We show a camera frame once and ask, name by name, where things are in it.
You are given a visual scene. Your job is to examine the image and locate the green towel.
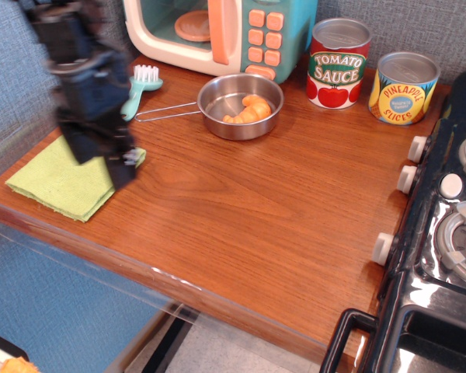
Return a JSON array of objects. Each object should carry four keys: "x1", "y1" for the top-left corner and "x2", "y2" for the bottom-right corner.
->
[{"x1": 5, "y1": 134, "x2": 147, "y2": 223}]

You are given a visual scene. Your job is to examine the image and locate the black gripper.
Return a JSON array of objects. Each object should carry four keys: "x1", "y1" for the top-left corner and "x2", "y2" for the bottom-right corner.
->
[{"x1": 48, "y1": 48, "x2": 138, "y2": 190}]

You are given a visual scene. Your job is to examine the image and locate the white stove knob rear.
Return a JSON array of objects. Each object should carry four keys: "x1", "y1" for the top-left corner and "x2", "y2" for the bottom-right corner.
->
[{"x1": 408, "y1": 136, "x2": 428, "y2": 163}]

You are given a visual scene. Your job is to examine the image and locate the orange toy croissant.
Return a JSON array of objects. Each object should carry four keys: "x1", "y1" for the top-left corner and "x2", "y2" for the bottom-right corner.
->
[{"x1": 222, "y1": 95, "x2": 272, "y2": 124}]

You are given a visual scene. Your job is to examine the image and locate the teal dish brush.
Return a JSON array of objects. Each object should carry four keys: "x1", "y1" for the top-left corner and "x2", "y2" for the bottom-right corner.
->
[{"x1": 120, "y1": 64, "x2": 163, "y2": 121}]

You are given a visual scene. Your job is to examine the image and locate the black toy stove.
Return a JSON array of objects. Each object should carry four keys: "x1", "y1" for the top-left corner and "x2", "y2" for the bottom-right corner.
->
[{"x1": 321, "y1": 71, "x2": 466, "y2": 372}]

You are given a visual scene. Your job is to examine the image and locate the teal toy microwave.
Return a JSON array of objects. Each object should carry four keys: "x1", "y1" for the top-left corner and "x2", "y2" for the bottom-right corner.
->
[{"x1": 123, "y1": 1, "x2": 318, "y2": 83}]

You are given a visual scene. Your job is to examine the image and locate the small steel pan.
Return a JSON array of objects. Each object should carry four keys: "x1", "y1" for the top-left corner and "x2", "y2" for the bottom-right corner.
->
[{"x1": 134, "y1": 73, "x2": 284, "y2": 141}]

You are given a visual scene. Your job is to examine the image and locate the orange plate in microwave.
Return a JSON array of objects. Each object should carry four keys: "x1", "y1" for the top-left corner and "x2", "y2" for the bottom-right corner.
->
[{"x1": 174, "y1": 10, "x2": 210, "y2": 42}]

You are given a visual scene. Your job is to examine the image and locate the tomato sauce can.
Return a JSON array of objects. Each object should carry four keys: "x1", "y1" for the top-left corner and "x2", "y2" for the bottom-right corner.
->
[{"x1": 306, "y1": 18, "x2": 372, "y2": 110}]

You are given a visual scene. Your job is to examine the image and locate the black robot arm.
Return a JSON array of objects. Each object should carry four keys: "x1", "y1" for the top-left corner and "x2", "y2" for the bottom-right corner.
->
[{"x1": 19, "y1": 1, "x2": 137, "y2": 190}]

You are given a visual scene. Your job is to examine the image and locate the pineapple slices can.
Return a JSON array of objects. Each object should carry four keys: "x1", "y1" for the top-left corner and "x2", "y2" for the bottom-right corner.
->
[{"x1": 368, "y1": 51, "x2": 440, "y2": 126}]

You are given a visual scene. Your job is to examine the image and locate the white stove knob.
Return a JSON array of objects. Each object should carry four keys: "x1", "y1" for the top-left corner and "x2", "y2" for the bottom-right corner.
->
[
  {"x1": 408, "y1": 136, "x2": 428, "y2": 163},
  {"x1": 396, "y1": 166, "x2": 417, "y2": 194},
  {"x1": 371, "y1": 232, "x2": 395, "y2": 267}
]

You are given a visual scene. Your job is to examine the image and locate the white stove knob middle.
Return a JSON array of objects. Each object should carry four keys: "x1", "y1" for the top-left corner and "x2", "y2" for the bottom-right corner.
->
[{"x1": 396, "y1": 166, "x2": 417, "y2": 194}]

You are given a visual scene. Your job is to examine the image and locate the white stove knob front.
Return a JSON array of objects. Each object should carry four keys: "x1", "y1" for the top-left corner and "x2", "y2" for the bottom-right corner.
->
[{"x1": 371, "y1": 232, "x2": 395, "y2": 267}]

